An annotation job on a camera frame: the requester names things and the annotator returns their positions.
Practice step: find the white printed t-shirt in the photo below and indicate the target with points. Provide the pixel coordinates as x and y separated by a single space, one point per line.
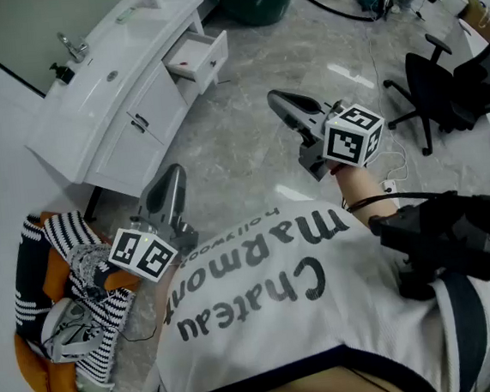
282 316

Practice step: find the black body-worn box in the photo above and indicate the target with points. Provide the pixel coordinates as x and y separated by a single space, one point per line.
447 236

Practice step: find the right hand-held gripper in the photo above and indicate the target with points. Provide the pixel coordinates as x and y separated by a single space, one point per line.
347 138

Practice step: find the dark green white bathtub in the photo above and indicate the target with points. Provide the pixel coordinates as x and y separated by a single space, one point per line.
252 0

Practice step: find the orange armchair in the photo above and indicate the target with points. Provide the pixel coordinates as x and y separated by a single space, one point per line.
34 375

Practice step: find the black office chair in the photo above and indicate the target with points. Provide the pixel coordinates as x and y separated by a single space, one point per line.
428 87

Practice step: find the white plug adapter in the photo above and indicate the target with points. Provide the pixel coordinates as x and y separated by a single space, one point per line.
388 185

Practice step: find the white vanity cabinet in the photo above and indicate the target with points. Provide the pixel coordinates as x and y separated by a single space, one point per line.
153 96

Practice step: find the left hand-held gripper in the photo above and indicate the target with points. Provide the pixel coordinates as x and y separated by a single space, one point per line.
145 254

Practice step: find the black soap dispenser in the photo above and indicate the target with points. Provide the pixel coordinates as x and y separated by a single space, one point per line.
63 74

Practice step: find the person's right forearm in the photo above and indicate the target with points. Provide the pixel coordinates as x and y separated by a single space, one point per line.
365 192

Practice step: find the metal basin drain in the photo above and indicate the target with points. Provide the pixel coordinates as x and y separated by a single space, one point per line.
112 75

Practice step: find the chrome faucet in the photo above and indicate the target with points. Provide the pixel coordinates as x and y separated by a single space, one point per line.
73 48

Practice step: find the small red item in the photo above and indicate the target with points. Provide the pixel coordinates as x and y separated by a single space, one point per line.
183 63

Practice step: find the brown cardboard box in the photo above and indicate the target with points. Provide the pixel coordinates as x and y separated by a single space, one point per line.
479 13

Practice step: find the black white striped blanket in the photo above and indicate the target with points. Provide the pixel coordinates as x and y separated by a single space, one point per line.
69 233

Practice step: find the white headset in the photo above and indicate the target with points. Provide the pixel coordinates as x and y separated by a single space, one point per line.
61 325

